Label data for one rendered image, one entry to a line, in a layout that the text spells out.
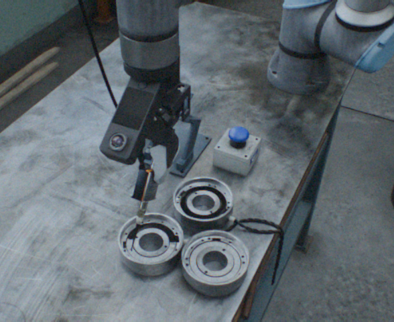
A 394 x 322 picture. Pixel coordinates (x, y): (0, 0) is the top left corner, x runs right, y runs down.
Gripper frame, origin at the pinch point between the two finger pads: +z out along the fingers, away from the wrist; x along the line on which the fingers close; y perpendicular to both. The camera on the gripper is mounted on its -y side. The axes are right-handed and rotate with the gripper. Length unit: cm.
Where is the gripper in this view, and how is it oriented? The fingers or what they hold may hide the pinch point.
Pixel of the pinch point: (149, 177)
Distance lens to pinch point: 79.9
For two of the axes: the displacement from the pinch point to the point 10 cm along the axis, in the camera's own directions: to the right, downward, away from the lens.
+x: -9.0, -3.0, 3.0
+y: 4.3, -6.0, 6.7
